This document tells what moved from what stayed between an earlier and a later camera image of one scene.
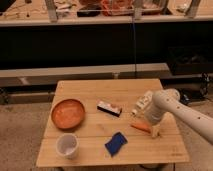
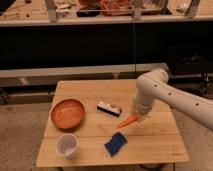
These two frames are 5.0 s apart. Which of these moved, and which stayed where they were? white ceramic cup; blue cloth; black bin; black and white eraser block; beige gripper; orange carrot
Moved: orange carrot; beige gripper
Stayed: black and white eraser block; black bin; blue cloth; white ceramic cup
